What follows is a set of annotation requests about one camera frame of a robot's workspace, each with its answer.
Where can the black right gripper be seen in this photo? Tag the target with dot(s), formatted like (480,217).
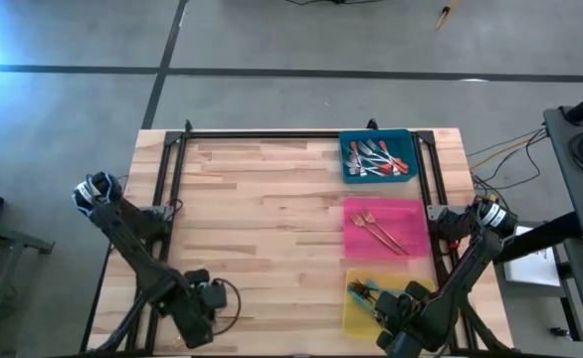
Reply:
(396,310)

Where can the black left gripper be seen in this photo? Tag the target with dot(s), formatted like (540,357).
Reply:
(189,313)

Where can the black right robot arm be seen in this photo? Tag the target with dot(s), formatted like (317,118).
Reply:
(470,268)

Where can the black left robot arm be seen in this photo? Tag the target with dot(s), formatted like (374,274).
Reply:
(132,248)

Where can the yellow plastic bin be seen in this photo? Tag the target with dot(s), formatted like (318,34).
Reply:
(361,328)

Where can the pink plastic bin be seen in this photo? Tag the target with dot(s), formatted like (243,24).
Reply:
(411,224)

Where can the white paper sheet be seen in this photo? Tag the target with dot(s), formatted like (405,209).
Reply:
(535,268)

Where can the blue plastic bin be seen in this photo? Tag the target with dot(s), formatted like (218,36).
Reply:
(406,139)

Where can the black stand bar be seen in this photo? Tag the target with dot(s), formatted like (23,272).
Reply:
(540,238)

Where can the grey work table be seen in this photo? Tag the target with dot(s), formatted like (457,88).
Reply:
(18,241)

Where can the dark grey equipment cart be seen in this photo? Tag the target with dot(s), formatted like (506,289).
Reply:
(570,199)

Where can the wooden stick tool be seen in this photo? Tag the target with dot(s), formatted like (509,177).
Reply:
(442,19)

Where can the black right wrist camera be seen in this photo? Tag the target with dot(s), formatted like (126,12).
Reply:
(419,291)

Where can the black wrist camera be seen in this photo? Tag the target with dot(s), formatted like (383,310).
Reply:
(212,297)
(419,291)

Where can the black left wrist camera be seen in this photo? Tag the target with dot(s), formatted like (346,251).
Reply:
(212,297)

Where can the black aluminium table frame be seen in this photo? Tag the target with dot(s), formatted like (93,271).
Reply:
(271,134)

